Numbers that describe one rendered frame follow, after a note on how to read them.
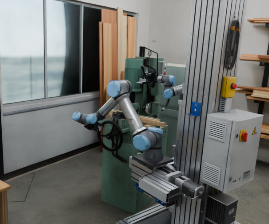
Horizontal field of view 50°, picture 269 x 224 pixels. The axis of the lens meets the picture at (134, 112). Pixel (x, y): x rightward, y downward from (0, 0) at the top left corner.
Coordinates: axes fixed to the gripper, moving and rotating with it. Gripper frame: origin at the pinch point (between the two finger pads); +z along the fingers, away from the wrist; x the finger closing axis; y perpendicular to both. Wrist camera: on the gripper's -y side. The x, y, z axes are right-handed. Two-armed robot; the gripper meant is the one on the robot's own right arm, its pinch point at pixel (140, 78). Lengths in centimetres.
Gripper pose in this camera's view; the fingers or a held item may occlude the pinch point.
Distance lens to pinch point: 270.6
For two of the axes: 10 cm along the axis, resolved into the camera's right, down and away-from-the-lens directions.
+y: -2.7, -7.0, -6.6
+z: -8.4, -1.7, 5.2
